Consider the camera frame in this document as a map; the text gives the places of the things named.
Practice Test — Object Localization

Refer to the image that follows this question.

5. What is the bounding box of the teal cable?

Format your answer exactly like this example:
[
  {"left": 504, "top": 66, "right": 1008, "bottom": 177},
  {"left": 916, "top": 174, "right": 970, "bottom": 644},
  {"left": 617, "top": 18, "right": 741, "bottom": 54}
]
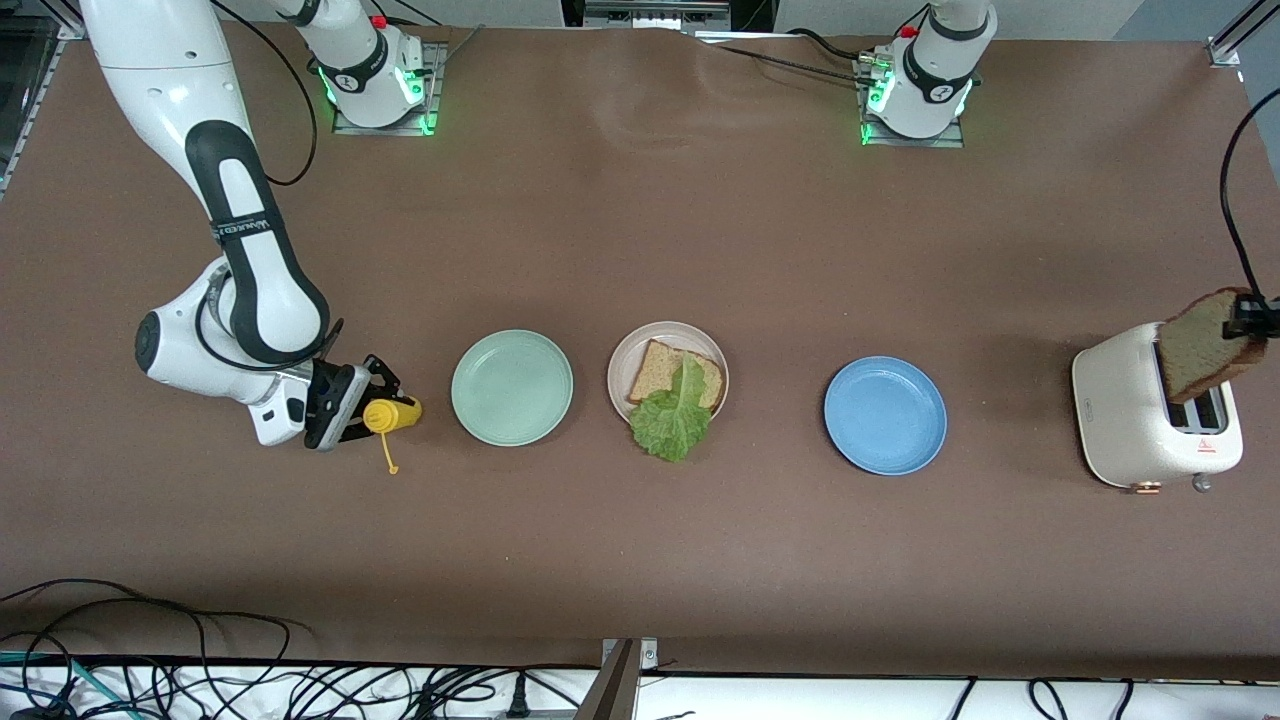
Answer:
[{"left": 0, "top": 650, "right": 113, "bottom": 720}]

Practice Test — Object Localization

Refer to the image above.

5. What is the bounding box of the black looped cable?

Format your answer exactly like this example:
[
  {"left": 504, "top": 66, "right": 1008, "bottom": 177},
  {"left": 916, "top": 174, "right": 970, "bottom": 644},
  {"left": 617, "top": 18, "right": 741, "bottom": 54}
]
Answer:
[{"left": 0, "top": 577, "right": 313, "bottom": 666}]

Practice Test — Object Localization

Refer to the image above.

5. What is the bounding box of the green lettuce leaf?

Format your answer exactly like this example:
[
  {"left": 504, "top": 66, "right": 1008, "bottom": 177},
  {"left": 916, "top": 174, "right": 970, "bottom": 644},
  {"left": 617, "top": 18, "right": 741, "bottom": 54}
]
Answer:
[{"left": 629, "top": 353, "right": 714, "bottom": 464}]

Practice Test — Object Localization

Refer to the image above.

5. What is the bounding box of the brown table mat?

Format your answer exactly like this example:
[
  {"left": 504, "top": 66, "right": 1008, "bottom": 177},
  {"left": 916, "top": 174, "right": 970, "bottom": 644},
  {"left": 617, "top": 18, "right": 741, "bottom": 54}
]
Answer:
[{"left": 0, "top": 18, "right": 1280, "bottom": 683}]

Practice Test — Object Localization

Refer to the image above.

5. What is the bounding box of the brown bread slice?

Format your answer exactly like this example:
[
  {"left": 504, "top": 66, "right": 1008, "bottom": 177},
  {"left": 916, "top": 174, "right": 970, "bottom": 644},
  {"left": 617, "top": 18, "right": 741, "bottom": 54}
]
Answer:
[
  {"left": 1157, "top": 287, "right": 1269, "bottom": 405},
  {"left": 627, "top": 339, "right": 725, "bottom": 411}
]

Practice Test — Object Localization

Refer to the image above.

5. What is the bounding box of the green plate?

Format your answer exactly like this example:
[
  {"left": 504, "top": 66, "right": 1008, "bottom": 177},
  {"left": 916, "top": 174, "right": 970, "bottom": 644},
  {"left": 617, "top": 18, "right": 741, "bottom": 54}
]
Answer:
[{"left": 451, "top": 329, "right": 575, "bottom": 447}]

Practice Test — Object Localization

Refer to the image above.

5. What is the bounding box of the yellow squeeze bottle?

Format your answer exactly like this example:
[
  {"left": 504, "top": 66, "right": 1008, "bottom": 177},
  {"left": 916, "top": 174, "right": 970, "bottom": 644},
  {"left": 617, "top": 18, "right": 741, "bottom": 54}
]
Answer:
[{"left": 362, "top": 396, "right": 424, "bottom": 475}]

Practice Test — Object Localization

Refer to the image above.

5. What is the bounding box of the aluminium profile rail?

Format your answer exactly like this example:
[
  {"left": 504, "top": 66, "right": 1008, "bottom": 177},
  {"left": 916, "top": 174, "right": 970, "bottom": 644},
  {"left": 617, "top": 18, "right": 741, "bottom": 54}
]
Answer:
[{"left": 1205, "top": 0, "right": 1280, "bottom": 69}]

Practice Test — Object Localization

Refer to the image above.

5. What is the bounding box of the thick black base cable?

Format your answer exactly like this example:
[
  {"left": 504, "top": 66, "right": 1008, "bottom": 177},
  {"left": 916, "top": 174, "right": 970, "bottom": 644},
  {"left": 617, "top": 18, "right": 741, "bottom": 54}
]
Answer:
[{"left": 788, "top": 27, "right": 869, "bottom": 63}]

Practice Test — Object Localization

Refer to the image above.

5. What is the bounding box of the cream toaster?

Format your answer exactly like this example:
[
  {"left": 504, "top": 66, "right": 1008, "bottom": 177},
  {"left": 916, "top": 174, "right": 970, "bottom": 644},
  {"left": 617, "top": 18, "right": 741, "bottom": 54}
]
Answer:
[{"left": 1071, "top": 321, "right": 1244, "bottom": 495}]

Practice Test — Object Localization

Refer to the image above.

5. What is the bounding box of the small metal bracket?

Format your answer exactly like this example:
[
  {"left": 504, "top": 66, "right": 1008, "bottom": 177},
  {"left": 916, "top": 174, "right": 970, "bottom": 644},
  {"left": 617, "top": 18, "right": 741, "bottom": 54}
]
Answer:
[{"left": 600, "top": 637, "right": 660, "bottom": 673}]

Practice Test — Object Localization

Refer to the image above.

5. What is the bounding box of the thin black base cable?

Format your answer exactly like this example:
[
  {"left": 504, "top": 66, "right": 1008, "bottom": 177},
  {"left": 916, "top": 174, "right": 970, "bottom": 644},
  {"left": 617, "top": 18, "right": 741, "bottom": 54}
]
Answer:
[{"left": 712, "top": 44, "right": 873, "bottom": 87}]

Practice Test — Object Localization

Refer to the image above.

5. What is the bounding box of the beige plate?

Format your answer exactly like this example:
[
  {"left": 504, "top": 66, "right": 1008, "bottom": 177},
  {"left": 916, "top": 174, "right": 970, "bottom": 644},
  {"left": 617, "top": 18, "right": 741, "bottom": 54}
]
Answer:
[{"left": 607, "top": 320, "right": 731, "bottom": 441}]

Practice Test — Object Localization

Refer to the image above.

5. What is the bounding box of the slanted aluminium frame rail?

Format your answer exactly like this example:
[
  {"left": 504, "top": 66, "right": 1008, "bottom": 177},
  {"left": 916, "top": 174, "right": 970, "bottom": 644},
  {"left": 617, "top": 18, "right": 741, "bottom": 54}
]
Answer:
[{"left": 0, "top": 15, "right": 89, "bottom": 196}]

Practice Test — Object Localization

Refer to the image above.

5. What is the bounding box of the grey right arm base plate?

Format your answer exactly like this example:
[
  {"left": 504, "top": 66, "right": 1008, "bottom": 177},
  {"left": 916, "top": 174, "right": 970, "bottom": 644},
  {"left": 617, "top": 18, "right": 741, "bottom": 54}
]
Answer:
[{"left": 331, "top": 42, "right": 448, "bottom": 138}]

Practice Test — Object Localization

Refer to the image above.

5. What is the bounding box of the grey left arm base plate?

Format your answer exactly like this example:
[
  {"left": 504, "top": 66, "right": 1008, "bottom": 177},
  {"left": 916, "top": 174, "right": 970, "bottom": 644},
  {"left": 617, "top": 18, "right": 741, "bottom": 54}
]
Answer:
[{"left": 852, "top": 52, "right": 968, "bottom": 150}]

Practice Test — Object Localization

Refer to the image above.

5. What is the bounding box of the blue plate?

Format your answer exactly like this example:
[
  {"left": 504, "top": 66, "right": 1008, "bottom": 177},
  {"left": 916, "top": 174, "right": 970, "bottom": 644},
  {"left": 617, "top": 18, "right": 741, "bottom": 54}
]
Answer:
[{"left": 824, "top": 356, "right": 948, "bottom": 476}]

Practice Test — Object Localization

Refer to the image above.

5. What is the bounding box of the grey metal bar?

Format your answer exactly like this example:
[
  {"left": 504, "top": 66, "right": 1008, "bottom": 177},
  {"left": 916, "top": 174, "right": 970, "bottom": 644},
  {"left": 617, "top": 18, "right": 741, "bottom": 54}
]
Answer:
[{"left": 573, "top": 640, "right": 643, "bottom": 720}]

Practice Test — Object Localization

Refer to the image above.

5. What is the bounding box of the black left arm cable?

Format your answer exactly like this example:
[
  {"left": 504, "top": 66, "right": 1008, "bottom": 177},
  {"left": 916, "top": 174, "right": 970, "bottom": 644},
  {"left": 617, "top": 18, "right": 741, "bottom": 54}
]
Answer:
[{"left": 1218, "top": 88, "right": 1280, "bottom": 301}]

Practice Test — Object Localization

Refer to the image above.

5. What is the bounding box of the grey metal fixture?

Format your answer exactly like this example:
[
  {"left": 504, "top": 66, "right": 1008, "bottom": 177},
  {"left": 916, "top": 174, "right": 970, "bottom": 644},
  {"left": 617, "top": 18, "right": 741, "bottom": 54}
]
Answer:
[{"left": 560, "top": 0, "right": 739, "bottom": 33}]

